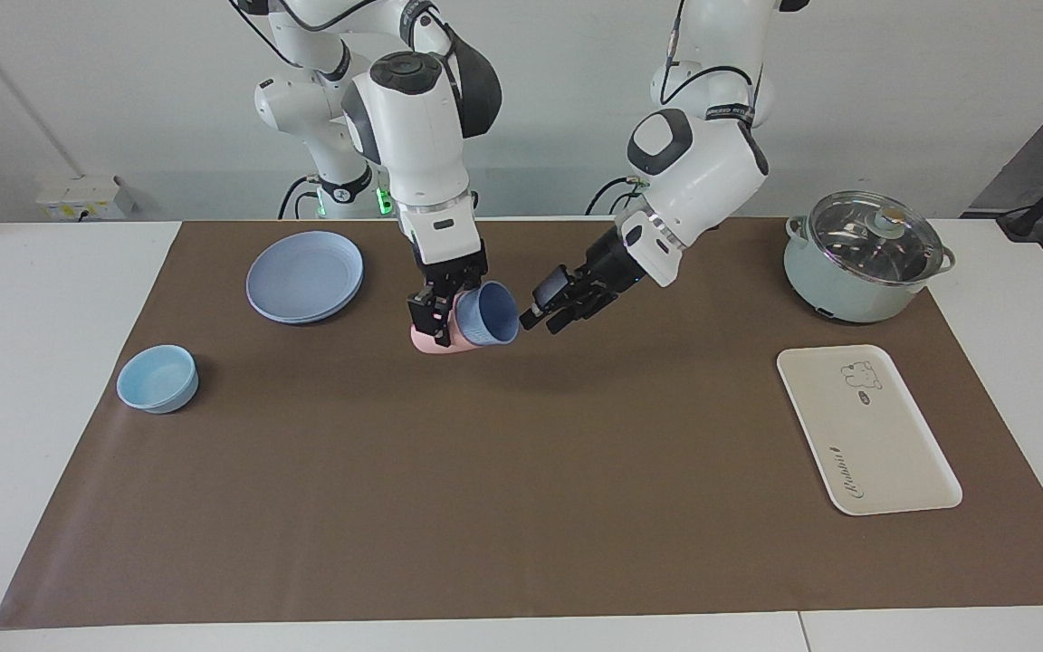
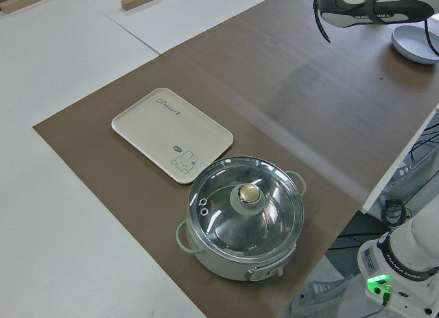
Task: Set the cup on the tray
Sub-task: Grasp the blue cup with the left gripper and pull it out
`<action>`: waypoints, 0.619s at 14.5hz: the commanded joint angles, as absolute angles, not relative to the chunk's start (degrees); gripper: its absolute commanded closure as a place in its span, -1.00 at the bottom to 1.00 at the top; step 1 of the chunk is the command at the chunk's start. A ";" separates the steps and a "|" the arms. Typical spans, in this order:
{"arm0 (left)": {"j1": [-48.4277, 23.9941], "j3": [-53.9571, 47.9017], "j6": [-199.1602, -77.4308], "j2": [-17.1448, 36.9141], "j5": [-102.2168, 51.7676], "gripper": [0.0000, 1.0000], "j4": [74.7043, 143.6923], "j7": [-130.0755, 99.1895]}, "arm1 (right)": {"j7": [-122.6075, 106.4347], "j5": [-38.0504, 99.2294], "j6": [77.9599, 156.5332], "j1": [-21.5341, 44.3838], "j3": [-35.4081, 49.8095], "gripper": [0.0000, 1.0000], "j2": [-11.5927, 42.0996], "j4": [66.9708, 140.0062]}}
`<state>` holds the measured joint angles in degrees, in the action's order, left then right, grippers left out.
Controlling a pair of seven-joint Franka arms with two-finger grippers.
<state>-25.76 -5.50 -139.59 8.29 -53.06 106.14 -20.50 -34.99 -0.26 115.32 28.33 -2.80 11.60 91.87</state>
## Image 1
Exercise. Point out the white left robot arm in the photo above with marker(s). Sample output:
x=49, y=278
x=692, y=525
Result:
x=703, y=163

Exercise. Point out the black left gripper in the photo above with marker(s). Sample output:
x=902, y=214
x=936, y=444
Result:
x=612, y=263

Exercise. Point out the pale blue plate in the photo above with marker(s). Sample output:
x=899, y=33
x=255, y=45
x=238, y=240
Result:
x=304, y=276

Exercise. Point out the pink plastic cup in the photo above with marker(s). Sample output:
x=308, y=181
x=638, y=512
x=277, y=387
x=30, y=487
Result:
x=463, y=349

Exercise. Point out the blue plastic cup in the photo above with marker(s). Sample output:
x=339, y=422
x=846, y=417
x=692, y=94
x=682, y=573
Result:
x=490, y=312

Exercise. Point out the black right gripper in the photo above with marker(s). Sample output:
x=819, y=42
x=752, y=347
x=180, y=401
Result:
x=451, y=267

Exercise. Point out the pale green cooking pot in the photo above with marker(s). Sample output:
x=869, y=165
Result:
x=838, y=294

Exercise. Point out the light blue bowl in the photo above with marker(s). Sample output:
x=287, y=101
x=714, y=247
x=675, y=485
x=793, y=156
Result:
x=157, y=380

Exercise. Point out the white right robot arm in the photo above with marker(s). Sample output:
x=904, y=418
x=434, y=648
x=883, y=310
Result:
x=413, y=118

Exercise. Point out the brown table mat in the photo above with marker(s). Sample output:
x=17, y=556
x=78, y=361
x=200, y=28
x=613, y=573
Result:
x=521, y=453

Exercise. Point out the glass pot lid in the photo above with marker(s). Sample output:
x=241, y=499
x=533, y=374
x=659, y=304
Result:
x=875, y=244

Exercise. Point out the white wall power socket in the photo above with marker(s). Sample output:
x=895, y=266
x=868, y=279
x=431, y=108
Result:
x=78, y=197

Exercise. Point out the cream tray with rabbit print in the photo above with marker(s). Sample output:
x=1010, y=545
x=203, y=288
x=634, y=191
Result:
x=865, y=435

